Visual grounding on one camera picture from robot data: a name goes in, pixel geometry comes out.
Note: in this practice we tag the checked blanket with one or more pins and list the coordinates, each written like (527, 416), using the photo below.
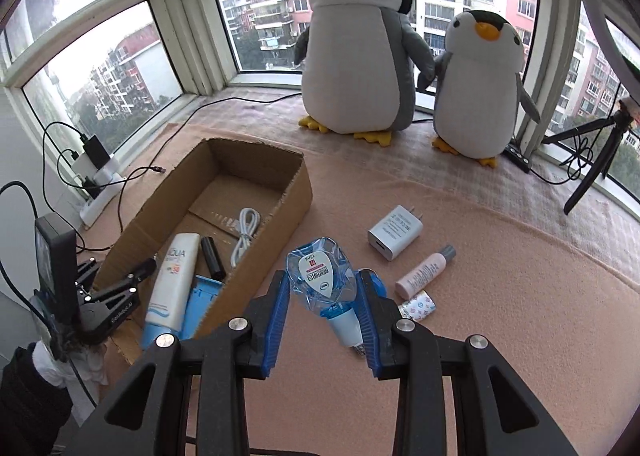
(500, 191)

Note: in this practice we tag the black charger plug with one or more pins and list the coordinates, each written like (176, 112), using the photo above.
(92, 184)

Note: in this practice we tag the person's left forearm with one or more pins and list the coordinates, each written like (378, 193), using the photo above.
(30, 401)

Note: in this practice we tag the pink blanket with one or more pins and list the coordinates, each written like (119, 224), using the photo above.
(500, 336)

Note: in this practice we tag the large penguin plush toy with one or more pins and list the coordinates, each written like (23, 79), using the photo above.
(355, 66)

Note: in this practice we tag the small printed packet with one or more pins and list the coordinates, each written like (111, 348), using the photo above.
(417, 307)

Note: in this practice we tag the blue eye drop bottle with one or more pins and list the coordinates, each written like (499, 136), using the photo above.
(320, 276)

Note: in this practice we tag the black tripod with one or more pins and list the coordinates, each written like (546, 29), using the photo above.
(595, 171)

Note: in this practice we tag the black cylinder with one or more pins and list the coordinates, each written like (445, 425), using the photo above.
(212, 258)

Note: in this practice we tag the white power adapter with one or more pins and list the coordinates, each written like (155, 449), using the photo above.
(395, 233)

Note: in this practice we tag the cardboard box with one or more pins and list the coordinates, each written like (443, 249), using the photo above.
(280, 206)

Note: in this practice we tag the pink bottle with grey cap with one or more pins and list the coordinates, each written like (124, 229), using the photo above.
(425, 272)

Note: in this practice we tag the black inline remote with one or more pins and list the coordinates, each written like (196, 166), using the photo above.
(517, 157)

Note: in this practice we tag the white charger plug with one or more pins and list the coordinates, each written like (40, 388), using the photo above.
(82, 167)

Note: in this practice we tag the white power strip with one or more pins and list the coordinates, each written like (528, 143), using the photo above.
(102, 196)

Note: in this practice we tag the white sunscreen tube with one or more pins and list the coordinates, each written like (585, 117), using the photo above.
(170, 286)

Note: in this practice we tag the small blue box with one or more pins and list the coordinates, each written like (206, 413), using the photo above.
(200, 306)

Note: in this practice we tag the small penguin plush toy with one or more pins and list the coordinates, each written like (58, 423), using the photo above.
(475, 101)

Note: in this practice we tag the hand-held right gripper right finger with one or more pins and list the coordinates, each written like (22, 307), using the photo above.
(367, 326)

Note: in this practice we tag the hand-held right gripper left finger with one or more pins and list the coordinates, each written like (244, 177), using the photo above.
(277, 321)

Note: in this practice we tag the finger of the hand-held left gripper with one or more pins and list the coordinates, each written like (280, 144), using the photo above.
(125, 282)
(86, 270)

